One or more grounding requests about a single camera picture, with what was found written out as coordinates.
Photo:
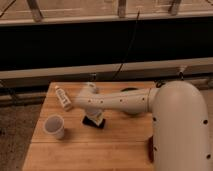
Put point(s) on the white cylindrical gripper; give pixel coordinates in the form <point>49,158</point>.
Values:
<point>95,115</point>

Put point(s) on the black rectangular eraser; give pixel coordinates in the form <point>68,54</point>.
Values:
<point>87,121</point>

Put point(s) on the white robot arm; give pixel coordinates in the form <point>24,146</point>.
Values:
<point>181,139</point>

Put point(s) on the white labelled tube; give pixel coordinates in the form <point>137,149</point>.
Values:
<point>63,98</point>

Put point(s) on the green ceramic bowl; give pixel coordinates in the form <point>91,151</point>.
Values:
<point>129,89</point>

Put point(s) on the white plastic cup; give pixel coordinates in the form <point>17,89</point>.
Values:
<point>54,126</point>

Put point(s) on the dark red chili pepper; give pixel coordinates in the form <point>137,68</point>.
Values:
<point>150,149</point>

